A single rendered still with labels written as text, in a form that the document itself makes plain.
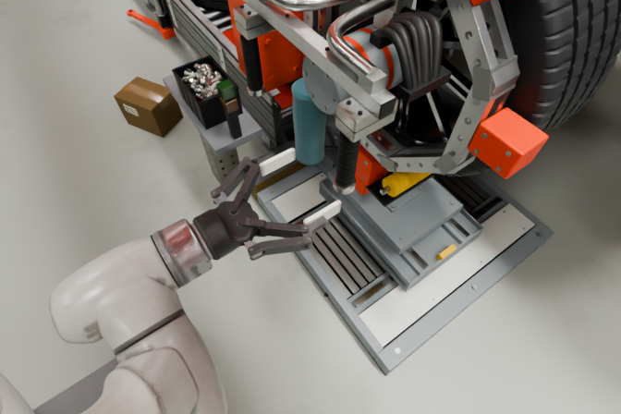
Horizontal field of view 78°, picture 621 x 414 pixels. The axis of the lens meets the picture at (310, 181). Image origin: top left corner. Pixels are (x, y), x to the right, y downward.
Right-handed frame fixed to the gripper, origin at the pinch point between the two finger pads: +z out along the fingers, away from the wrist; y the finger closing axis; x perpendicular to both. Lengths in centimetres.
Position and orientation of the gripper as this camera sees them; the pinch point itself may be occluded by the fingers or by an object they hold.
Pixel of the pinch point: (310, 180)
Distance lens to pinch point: 66.2
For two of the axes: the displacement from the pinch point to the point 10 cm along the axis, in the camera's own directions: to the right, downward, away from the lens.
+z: 8.2, -4.5, 3.4
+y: 5.7, 6.6, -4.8
